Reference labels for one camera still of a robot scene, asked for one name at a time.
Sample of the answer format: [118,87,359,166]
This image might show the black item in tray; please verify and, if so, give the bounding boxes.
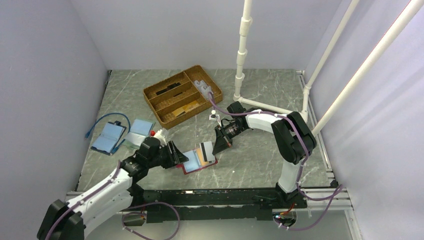
[156,82,181,96]

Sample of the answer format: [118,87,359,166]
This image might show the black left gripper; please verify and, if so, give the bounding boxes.
[147,140,189,169]

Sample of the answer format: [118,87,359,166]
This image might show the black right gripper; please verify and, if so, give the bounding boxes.
[212,121,247,155]

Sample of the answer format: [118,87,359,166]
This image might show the tan card in tray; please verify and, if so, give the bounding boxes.
[172,100,200,117]

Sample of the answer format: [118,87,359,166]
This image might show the red leather card holder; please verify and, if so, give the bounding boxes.
[177,149,218,175]

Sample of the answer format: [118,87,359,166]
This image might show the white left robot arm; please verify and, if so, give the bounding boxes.
[36,136,189,240]

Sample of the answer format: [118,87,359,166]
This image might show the clear plastic card sleeve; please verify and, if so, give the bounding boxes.
[200,85,214,101]

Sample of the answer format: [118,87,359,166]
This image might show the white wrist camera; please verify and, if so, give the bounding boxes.
[150,128,169,146]
[209,110,220,121]

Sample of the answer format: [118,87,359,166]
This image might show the white PVC pipe frame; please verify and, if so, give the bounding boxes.
[232,0,424,137]

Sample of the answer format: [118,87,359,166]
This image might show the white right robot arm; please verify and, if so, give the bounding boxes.
[212,101,317,208]

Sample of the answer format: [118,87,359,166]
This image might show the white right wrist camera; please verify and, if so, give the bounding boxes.
[209,110,220,121]

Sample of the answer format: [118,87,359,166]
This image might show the light blue card holder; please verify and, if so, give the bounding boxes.
[123,118,155,149]

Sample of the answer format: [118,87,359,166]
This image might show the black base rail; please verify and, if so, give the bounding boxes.
[124,187,308,223]

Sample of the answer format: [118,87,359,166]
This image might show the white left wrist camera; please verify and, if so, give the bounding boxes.
[150,128,169,146]

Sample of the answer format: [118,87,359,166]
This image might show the woven brown organizer tray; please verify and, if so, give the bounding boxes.
[143,65,223,129]

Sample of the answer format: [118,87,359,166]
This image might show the open blue card holder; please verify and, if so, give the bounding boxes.
[90,121,127,156]

